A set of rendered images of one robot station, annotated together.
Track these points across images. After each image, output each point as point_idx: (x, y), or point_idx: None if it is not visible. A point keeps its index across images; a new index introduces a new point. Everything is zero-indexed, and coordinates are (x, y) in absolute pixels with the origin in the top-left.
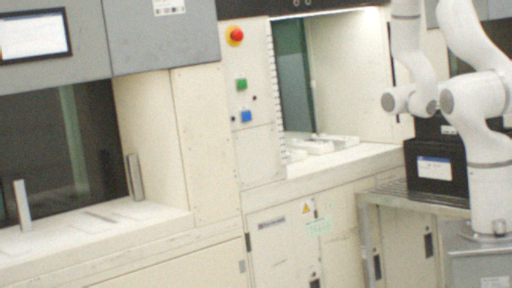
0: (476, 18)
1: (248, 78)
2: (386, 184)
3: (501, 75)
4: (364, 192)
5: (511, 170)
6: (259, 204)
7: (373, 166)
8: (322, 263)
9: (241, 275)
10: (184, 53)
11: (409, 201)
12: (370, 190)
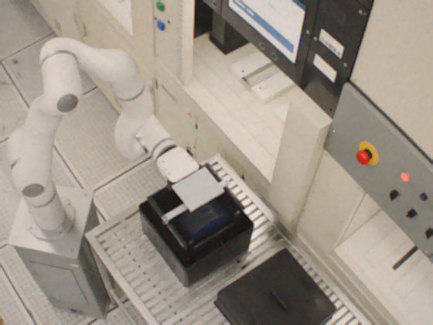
0: (29, 128)
1: (167, 7)
2: (236, 179)
3: (14, 164)
4: (215, 159)
5: (26, 203)
6: (163, 76)
7: (243, 162)
8: (196, 152)
9: (150, 92)
10: None
11: (164, 186)
12: (221, 165)
